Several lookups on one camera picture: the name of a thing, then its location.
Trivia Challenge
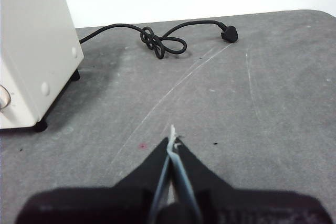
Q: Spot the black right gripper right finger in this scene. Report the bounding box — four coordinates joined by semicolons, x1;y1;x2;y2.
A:
170;140;333;224

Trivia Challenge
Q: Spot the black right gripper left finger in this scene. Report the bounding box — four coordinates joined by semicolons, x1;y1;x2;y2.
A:
15;137;171;224

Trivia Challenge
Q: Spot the cream toaster oven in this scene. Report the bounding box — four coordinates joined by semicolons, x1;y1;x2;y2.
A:
0;0;85;133

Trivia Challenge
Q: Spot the cream timer knob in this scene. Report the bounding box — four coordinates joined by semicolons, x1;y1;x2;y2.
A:
0;84;13;112

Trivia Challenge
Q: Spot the black power cord with plug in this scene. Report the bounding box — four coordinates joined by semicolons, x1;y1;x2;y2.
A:
78;20;240;60

